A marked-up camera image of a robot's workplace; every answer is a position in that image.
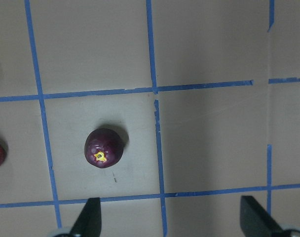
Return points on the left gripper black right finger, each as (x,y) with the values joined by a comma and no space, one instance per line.
(255,220)

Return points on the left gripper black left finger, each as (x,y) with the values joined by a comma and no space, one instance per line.
(88,223)

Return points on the dark purple apple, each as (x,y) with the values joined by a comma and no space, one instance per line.
(103,148)

